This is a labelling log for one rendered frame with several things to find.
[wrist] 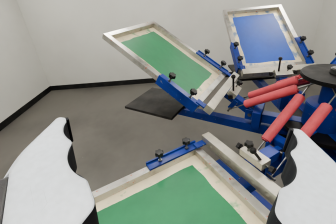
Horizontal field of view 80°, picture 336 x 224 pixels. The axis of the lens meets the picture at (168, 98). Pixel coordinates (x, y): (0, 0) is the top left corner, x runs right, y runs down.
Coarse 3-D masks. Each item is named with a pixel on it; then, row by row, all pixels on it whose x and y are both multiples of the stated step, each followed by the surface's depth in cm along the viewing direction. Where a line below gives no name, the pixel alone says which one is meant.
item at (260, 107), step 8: (288, 96) 142; (264, 104) 135; (280, 104) 145; (248, 112) 130; (256, 112) 125; (264, 112) 129; (272, 112) 129; (256, 120) 126; (264, 120) 129; (272, 120) 126; (296, 120) 119; (256, 128) 129; (280, 136) 103; (272, 144) 104; (280, 144) 100; (280, 160) 103
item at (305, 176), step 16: (288, 144) 11; (304, 144) 10; (288, 160) 10; (304, 160) 9; (320, 160) 9; (288, 176) 9; (304, 176) 8; (320, 176) 8; (288, 192) 8; (304, 192) 8; (320, 192) 8; (272, 208) 8; (288, 208) 7; (304, 208) 7; (320, 208) 7
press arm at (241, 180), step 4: (276, 160) 105; (272, 164) 103; (276, 164) 103; (280, 168) 103; (268, 172) 99; (276, 172) 102; (280, 172) 105; (272, 176) 102; (240, 180) 96; (244, 180) 96; (244, 184) 94; (248, 184) 94; (248, 188) 94; (252, 188) 96
